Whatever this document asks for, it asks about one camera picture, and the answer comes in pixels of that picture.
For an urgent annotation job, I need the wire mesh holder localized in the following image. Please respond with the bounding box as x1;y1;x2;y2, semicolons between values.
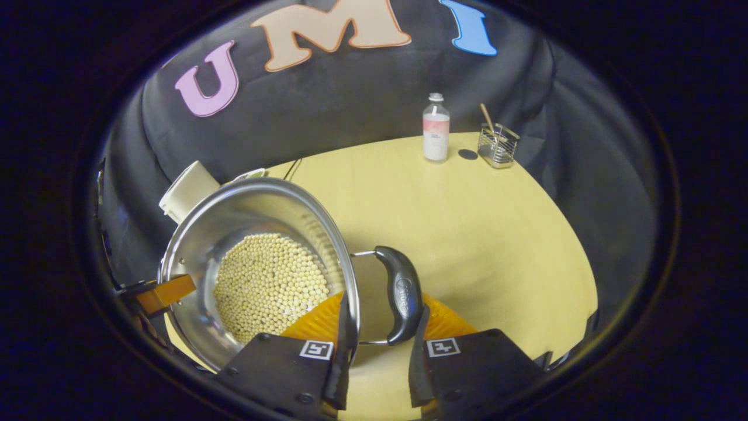
477;123;521;170

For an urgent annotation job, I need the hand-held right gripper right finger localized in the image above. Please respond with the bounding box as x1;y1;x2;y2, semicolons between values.
407;294;547;419

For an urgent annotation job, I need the white toaster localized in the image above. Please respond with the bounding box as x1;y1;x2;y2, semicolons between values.
158;161;221;225

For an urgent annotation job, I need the clear bottle with pink label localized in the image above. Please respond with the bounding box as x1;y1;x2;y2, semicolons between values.
423;92;451;163

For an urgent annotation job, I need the pile of yellow soybeans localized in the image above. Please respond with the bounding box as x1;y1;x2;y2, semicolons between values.
213;233;331;344

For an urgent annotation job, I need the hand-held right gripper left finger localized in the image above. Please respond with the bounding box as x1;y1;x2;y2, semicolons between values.
215;292;358;421

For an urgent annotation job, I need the steel pot with black handles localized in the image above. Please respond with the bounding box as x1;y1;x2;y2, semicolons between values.
158;177;424;373

